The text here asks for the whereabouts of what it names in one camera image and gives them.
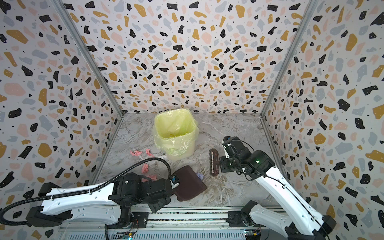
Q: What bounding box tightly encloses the pink paper scrap far left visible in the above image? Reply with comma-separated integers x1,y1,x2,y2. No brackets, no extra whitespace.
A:
130,151,143,157

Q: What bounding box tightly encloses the pink paper scrap lower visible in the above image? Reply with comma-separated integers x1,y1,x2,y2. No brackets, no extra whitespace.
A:
139,175,158,183

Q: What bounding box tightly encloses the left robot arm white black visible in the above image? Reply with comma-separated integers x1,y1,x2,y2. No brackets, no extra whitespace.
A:
26,173,180,228

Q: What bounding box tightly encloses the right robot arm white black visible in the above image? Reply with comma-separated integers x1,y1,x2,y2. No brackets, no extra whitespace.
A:
219,137,336,240

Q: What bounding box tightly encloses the brown cartoon face brush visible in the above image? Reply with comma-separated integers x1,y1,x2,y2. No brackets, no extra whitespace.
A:
209,149,220,177

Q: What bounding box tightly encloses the pink paper scrap middle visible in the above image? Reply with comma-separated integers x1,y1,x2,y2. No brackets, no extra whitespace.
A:
142,163,149,174

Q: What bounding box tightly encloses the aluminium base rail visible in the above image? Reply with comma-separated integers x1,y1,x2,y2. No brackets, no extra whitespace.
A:
55,207,284,240

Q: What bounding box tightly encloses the bin with yellow bag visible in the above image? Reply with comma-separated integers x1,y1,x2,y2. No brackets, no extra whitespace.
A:
153,109,200,161

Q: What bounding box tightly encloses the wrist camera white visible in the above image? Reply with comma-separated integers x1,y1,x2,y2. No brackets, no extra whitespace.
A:
170,175,180,189
222,136,233,159

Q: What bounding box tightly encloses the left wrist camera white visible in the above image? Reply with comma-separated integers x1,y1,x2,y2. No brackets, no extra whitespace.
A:
170,175,180,189

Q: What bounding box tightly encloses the pink paper scrap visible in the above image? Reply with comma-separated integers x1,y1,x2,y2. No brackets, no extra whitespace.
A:
139,175,158,183
145,149,154,158
142,163,149,174
130,151,143,157

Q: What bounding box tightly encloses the purple paper scrap lower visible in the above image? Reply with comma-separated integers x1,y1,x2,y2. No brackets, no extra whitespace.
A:
196,172,205,180

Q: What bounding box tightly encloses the black corrugated cable conduit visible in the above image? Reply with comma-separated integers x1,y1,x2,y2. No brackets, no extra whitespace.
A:
0,157,172,226

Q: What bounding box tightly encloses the brown dustpan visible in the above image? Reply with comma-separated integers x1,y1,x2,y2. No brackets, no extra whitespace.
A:
171,166,207,202

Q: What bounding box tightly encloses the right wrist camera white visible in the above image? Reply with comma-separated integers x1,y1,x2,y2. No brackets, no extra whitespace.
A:
222,136,233,159

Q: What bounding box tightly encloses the pink paper scrap upper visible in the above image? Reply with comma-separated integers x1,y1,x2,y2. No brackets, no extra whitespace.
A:
145,149,154,158

